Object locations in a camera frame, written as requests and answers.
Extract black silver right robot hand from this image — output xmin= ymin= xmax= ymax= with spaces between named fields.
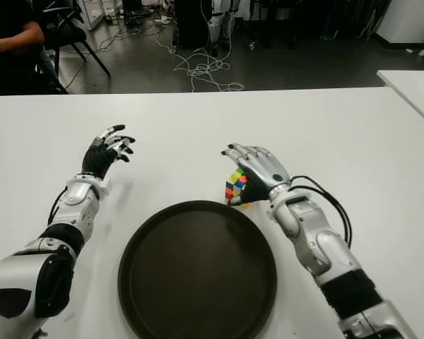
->
xmin=220 ymin=142 xmax=291 ymax=206

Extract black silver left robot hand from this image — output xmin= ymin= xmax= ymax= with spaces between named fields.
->
xmin=81 ymin=124 xmax=136 ymax=179

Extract multicoloured Rubik's cube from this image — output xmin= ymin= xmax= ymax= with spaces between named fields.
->
xmin=224 ymin=168 xmax=252 ymax=210

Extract dark brown round plate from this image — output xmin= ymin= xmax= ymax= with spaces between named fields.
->
xmin=117 ymin=199 xmax=278 ymax=339

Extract black folding chair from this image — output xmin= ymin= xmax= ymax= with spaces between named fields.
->
xmin=35 ymin=0 xmax=111 ymax=95

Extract white display cabinet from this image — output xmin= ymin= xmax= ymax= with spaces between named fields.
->
xmin=73 ymin=0 xmax=107 ymax=32

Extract white humanoid robot legs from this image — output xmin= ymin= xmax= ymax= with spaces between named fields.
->
xmin=206 ymin=0 xmax=240 ymax=50

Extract black cabinet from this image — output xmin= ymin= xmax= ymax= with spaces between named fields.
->
xmin=175 ymin=0 xmax=213 ymax=49

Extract seated person in black shirt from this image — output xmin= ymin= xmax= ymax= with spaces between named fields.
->
xmin=0 ymin=0 xmax=47 ymax=107

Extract white side table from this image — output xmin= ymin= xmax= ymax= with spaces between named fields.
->
xmin=375 ymin=69 xmax=424 ymax=130

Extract white block with black base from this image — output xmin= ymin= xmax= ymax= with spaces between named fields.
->
xmin=374 ymin=0 xmax=424 ymax=45

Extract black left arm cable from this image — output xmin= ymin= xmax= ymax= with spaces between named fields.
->
xmin=46 ymin=186 xmax=70 ymax=227

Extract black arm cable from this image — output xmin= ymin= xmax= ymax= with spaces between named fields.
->
xmin=289 ymin=175 xmax=353 ymax=244
xmin=46 ymin=186 xmax=70 ymax=227

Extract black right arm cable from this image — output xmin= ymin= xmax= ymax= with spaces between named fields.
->
xmin=289 ymin=175 xmax=353 ymax=244

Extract tangled white floor cable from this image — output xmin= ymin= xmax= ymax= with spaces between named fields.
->
xmin=155 ymin=35 xmax=245 ymax=93

